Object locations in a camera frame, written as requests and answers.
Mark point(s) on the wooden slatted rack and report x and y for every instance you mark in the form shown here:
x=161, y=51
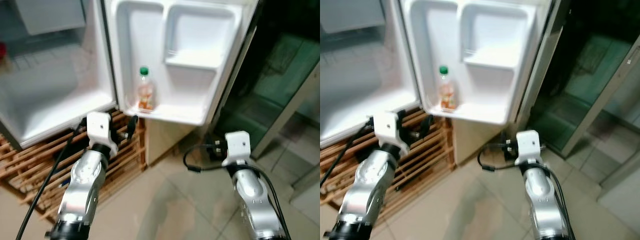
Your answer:
x=425, y=165
x=30, y=165

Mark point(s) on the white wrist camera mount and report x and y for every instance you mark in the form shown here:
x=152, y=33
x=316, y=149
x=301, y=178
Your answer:
x=98, y=125
x=386, y=125
x=529, y=144
x=237, y=145

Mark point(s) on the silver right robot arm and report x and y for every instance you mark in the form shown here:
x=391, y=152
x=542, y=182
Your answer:
x=252, y=195
x=540, y=195

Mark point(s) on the grey freezer compartment flap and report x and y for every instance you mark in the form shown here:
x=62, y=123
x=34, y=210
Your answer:
x=50, y=17
x=350, y=15

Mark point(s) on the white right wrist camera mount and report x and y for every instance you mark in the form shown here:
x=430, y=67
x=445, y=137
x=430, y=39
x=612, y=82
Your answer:
x=529, y=144
x=237, y=145

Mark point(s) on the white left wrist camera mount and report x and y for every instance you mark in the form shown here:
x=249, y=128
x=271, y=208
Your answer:
x=386, y=125
x=98, y=125

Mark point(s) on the steel fridge body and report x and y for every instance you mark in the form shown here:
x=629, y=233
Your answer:
x=360, y=100
x=45, y=100

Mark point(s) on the small red item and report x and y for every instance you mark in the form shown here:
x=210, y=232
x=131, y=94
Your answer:
x=3, y=54

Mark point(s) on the green capped drink bottle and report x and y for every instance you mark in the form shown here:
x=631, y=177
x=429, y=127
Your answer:
x=145, y=90
x=446, y=90

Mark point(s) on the white topped side cabinet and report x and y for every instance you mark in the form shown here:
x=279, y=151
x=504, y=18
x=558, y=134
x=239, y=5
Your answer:
x=475, y=142
x=165, y=140

